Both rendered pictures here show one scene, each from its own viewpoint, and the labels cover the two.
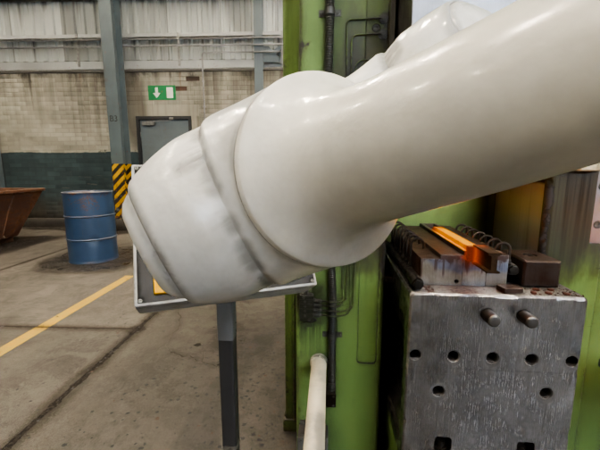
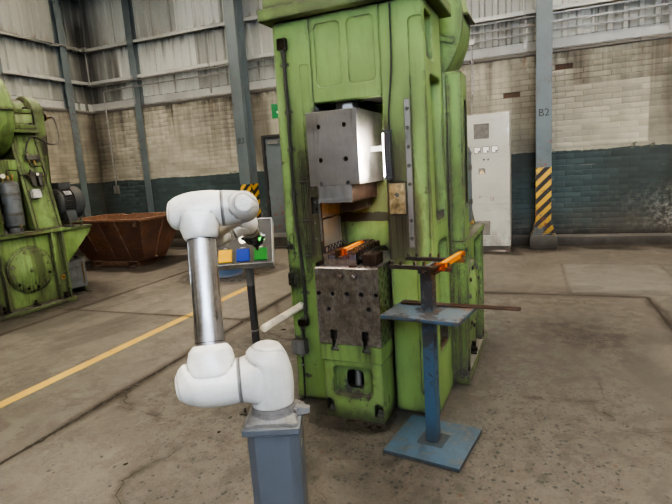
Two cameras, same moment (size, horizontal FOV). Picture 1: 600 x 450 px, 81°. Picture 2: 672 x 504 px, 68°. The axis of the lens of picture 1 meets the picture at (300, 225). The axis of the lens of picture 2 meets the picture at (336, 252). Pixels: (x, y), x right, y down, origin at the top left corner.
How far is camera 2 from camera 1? 2.21 m
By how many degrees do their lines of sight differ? 19
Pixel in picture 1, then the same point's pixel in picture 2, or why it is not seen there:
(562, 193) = (394, 224)
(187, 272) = not seen: hidden behind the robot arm
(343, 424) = (314, 338)
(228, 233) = not seen: hidden behind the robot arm
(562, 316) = (369, 276)
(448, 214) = (384, 233)
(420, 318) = (318, 277)
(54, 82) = (191, 110)
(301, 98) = not seen: hidden behind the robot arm
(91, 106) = (222, 130)
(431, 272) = (327, 260)
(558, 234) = (395, 243)
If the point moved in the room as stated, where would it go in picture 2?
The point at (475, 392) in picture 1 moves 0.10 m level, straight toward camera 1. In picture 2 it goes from (342, 309) to (329, 313)
